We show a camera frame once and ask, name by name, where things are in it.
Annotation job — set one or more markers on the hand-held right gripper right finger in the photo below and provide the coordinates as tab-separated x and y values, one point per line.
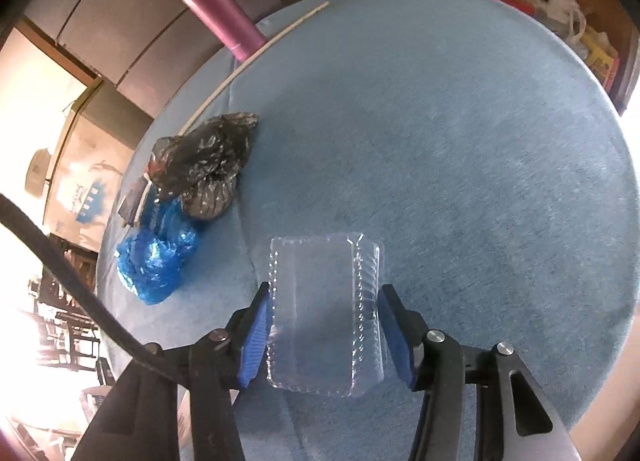
395	336

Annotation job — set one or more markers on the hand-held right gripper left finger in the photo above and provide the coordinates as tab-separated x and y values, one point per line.
257	336

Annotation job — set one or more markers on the clear plastic clamshell container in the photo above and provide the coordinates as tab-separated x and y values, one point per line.
320	301

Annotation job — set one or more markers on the crumpled blue plastic bag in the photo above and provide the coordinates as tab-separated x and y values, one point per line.
150	261

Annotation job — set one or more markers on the small dark card packet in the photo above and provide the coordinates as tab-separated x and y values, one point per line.
132	203

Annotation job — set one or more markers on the crumpled black plastic bag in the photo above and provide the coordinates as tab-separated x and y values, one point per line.
200	156

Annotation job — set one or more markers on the dark wooden furniture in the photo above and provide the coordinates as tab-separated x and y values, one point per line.
65	326

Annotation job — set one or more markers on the blue tablecloth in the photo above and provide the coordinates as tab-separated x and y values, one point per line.
450	141

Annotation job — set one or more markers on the cardboard box with blue print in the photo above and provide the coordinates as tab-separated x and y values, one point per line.
90	166

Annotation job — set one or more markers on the thin white stick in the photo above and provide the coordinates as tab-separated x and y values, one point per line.
240	69

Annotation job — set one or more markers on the round white appliance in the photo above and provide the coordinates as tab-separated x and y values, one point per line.
37	171

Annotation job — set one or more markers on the purple thermos bottle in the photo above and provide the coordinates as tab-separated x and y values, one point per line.
215	11

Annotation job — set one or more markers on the yellow red packet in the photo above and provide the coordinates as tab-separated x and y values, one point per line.
602	53

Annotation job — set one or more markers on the white plastic bag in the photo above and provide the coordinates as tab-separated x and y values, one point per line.
562	16

